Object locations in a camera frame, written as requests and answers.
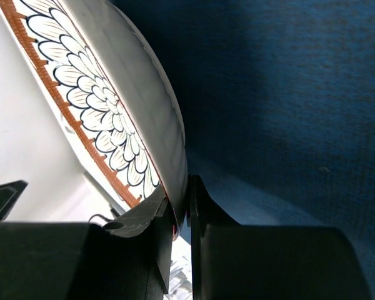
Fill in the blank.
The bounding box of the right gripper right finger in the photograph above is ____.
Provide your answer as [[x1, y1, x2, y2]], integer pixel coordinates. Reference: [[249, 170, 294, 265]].
[[187, 175, 240, 228]]

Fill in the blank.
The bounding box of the floral ceramic plate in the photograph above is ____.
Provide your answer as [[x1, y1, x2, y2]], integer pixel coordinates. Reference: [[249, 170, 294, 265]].
[[0, 1, 188, 234]]

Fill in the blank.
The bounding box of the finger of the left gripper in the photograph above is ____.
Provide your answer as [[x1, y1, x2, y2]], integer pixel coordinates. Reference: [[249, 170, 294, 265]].
[[0, 180, 28, 221]]

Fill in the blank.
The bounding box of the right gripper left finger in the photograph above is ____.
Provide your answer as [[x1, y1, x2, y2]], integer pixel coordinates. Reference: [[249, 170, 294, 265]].
[[102, 187, 168, 238]]

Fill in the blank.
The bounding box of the blue whale placemat cloth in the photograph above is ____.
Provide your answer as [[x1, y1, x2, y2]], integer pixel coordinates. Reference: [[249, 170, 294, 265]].
[[116, 1, 375, 299]]

